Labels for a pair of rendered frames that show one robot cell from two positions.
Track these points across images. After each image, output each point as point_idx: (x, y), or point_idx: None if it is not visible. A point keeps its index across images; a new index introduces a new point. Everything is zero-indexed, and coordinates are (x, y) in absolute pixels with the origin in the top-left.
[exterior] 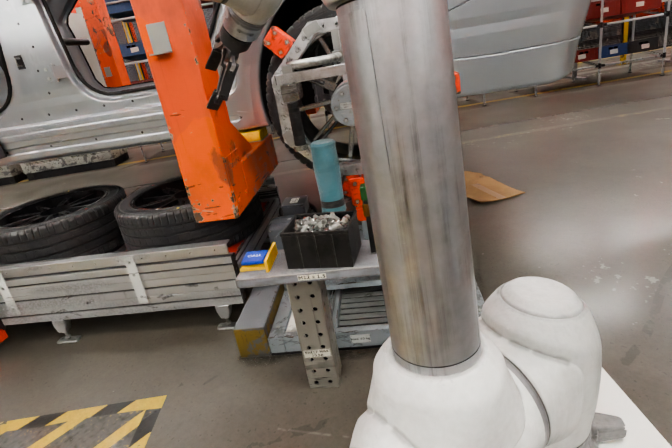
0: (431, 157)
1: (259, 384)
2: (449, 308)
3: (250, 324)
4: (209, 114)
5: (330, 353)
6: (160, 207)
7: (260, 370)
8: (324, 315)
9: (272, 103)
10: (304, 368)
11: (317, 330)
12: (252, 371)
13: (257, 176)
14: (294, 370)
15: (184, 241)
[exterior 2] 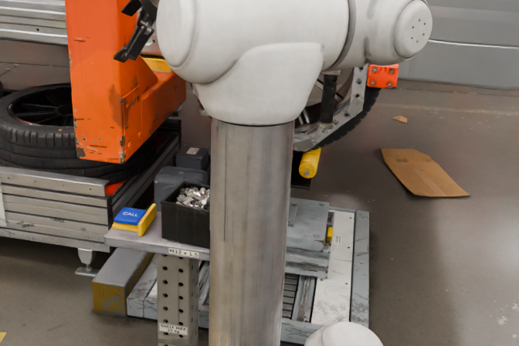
0: (254, 238)
1: (106, 345)
2: (249, 344)
3: (111, 279)
4: (116, 49)
5: (187, 332)
6: (40, 121)
7: (111, 330)
8: (188, 293)
9: None
10: (157, 340)
11: (178, 306)
12: (102, 329)
13: (156, 116)
14: (147, 339)
15: (59, 168)
